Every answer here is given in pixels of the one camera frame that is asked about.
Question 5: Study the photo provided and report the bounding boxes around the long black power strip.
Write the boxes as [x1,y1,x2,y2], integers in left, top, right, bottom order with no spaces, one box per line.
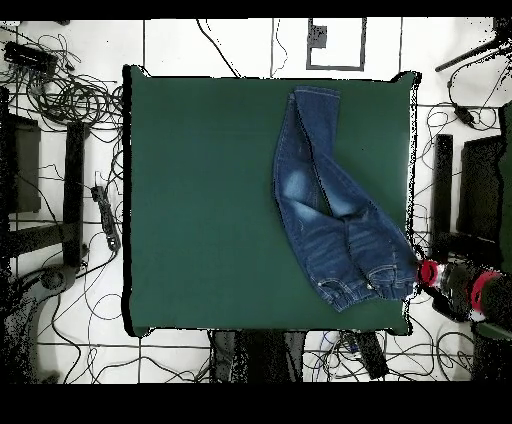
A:
[90,184,122,252]

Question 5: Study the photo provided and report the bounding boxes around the wide black power strip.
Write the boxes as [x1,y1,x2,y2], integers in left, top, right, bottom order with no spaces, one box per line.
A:
[355,331,389,380]

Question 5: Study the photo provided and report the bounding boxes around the black floor cable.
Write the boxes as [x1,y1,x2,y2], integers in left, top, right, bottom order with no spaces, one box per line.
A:
[195,18,241,78]

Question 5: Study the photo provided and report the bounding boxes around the tangled black cable bundle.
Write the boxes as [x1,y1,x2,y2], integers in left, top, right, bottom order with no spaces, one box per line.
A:
[23,33,123,129]

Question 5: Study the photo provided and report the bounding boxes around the black box device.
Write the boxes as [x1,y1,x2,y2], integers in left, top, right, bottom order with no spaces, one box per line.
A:
[3,40,59,75]

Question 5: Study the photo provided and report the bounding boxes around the blue denim jeans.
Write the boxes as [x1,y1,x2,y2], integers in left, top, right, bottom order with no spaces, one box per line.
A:
[272,84,419,313]

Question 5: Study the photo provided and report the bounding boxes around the black tripod leg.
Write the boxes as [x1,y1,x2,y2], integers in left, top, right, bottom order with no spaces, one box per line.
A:
[434,37,512,73]

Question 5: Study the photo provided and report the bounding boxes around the dark green table cloth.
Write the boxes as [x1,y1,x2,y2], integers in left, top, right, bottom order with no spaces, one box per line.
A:
[121,64,421,338]

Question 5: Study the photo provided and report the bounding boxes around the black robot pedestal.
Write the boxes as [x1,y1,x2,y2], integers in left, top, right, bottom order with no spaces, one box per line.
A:
[209,329,307,383]

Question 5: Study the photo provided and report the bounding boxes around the black flat panel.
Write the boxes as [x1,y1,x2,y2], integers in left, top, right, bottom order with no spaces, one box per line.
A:
[0,113,42,215]
[457,135,505,241]

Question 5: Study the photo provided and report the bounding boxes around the black power adapter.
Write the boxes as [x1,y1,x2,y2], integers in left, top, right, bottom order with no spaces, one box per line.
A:
[453,103,477,129]

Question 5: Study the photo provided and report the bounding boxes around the dark stand base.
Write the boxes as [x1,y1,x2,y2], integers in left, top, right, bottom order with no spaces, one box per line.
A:
[3,262,79,383]

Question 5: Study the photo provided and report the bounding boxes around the black upright stand bar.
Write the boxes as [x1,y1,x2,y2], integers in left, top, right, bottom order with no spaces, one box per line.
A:
[429,133,454,275]
[62,120,87,268]

